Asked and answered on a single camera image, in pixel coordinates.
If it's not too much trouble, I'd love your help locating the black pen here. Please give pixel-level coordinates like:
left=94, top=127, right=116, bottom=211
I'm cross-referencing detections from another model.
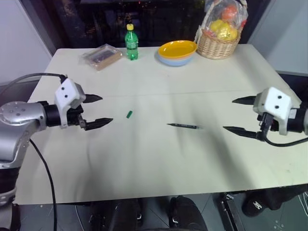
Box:
left=166, top=123, right=205, bottom=131

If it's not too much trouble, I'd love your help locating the plastic wrapped brown box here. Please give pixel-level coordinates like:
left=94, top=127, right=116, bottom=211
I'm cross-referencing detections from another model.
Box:
left=79, top=44, right=123, bottom=72

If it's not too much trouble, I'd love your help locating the orange fruit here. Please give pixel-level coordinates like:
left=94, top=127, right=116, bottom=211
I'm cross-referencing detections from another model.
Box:
left=220, top=5, right=239, bottom=22

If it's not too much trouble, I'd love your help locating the green plastic soda bottle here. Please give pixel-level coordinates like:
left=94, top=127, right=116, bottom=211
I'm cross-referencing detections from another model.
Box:
left=124, top=23, right=140, bottom=62

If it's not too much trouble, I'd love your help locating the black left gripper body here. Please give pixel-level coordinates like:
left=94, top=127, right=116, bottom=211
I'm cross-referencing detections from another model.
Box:
left=65, top=105, right=87, bottom=132

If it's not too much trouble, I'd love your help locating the light blue bowl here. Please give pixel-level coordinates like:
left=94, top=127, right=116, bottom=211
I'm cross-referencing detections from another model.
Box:
left=157, top=53, right=195, bottom=67

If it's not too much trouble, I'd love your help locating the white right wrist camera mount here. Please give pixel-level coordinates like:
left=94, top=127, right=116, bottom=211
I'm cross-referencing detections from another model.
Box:
left=252, top=87, right=293, bottom=136

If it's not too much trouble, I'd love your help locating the dark rounded shape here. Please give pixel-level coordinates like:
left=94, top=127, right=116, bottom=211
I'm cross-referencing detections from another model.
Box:
left=169, top=195, right=206, bottom=231

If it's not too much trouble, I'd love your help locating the yellow bowl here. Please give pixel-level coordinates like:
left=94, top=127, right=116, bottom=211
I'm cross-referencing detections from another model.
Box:
left=157, top=40, right=198, bottom=60

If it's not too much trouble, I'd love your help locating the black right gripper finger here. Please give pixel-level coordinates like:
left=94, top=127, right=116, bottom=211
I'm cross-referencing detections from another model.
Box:
left=222, top=125, right=259, bottom=141
left=231, top=95, right=257, bottom=105

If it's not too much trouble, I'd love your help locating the yellow fruit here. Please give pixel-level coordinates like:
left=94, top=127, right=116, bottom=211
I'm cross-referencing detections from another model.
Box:
left=210, top=19, right=239, bottom=41

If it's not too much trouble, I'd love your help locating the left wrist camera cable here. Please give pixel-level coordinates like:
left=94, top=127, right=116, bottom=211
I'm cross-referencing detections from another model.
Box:
left=0, top=72, right=68, bottom=97

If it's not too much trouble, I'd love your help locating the black metal frame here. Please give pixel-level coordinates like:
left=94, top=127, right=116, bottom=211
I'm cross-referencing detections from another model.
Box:
left=220, top=192, right=244, bottom=231

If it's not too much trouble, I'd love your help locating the dark shape with white logo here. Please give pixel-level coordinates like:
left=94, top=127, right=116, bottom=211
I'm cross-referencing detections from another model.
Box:
left=241, top=186, right=288, bottom=218

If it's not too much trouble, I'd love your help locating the wicker basket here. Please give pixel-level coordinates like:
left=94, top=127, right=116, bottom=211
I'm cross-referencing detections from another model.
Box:
left=196, top=28, right=241, bottom=60

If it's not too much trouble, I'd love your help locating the black hanging arm cable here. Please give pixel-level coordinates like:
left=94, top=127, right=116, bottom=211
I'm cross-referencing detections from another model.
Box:
left=28, top=138, right=59, bottom=231

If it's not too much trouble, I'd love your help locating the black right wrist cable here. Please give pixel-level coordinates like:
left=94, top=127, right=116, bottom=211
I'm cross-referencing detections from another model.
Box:
left=261, top=128, right=308, bottom=147

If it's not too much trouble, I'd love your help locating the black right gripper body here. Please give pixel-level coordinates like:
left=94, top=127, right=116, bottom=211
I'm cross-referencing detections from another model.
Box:
left=256, top=112, right=278, bottom=141

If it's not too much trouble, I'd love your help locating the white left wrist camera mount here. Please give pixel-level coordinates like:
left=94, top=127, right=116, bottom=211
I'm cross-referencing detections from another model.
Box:
left=53, top=78, right=86, bottom=129

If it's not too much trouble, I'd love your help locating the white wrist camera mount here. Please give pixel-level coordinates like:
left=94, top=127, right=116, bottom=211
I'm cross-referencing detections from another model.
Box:
left=252, top=87, right=293, bottom=136
left=53, top=78, right=86, bottom=129

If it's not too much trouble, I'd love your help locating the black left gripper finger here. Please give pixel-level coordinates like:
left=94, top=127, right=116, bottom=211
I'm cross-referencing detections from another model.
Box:
left=83, top=93, right=104, bottom=105
left=84, top=117, right=115, bottom=132

